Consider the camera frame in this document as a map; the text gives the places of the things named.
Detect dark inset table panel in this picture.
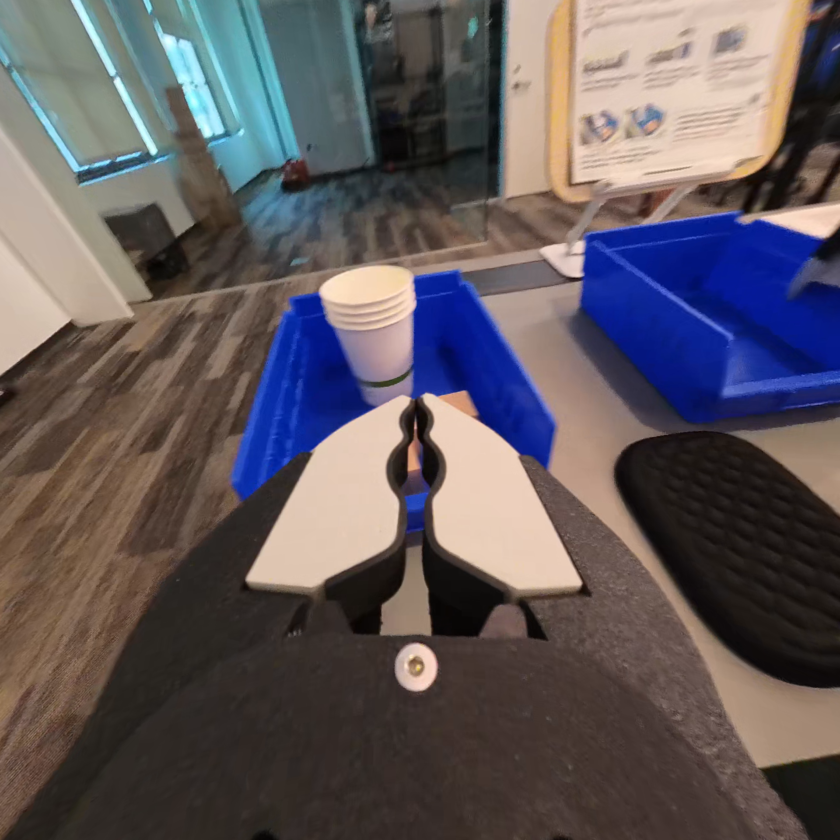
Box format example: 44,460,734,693
482,261,568,296

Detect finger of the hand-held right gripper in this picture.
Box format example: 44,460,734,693
739,201,840,244
786,226,840,299

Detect blue plastic bin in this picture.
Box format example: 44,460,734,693
231,269,557,532
581,210,840,424

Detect stacked cardboard boxes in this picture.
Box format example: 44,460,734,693
164,85,242,232

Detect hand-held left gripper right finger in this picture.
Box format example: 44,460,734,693
417,392,585,636

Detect black floor box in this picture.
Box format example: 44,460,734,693
104,203,191,282

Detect large paned window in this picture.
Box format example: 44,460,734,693
0,0,161,173
141,0,245,142

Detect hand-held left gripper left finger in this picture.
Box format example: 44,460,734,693
245,394,418,634

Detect black padded wrist rest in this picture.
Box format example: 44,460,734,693
615,431,840,688

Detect stack of white cups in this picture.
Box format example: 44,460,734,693
327,315,417,408

